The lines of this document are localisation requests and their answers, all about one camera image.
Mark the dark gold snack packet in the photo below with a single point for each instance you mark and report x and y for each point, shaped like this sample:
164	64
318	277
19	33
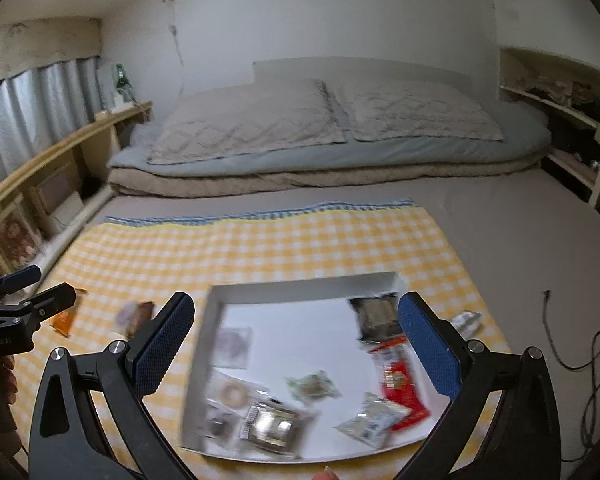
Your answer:
272	425

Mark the crumpled silver wrapper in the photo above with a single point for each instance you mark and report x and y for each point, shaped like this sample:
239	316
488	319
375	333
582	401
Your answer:
467	321

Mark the framed picture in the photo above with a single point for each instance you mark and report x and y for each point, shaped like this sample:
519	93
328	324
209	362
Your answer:
12	237

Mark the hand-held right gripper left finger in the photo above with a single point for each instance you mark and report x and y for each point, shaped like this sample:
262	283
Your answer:
165	340

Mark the dark olive snack packet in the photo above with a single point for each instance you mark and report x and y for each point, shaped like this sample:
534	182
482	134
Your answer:
375	315

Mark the yellow checkered cloth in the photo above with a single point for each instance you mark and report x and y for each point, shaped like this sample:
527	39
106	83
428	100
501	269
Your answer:
280	245

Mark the green bottle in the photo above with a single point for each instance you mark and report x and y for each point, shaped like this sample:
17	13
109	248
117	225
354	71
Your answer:
121	77

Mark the person's right hand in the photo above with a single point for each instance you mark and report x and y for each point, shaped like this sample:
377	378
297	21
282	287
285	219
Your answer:
325	475

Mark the red snack packet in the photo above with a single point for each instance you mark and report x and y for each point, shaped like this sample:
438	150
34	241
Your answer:
402	385

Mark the white snack packet green print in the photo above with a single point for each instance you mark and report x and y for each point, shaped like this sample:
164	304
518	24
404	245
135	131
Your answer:
372	420

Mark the brown snack packet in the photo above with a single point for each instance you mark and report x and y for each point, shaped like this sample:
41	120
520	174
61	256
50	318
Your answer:
141	317

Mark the beige curtain valance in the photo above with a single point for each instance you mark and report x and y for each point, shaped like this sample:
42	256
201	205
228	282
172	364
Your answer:
40	42

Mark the blue-grey duvet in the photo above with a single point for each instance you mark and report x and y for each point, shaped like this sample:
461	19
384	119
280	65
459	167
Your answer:
330	155

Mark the wooden bedside shelf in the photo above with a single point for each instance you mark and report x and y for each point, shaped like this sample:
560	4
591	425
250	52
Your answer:
55	147

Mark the white cardboard tray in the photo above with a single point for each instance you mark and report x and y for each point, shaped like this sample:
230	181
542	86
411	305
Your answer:
290	340

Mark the small clear candy packet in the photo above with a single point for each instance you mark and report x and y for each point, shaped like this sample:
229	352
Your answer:
232	346

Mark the grey quilted pillow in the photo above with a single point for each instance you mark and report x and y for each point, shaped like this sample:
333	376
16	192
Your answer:
245	120
415	110

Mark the orange snack packet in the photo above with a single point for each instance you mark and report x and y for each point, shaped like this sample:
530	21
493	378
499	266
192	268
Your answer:
66	320

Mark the beige blanket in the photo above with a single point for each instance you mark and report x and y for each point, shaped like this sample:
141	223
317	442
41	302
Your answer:
280	182

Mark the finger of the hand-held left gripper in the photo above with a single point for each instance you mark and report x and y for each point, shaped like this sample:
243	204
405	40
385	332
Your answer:
15	279
50	297

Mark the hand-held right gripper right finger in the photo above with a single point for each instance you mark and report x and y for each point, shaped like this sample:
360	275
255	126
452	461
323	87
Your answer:
427	345

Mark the grey curtain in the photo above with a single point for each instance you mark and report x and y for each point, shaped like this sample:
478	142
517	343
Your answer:
30	110

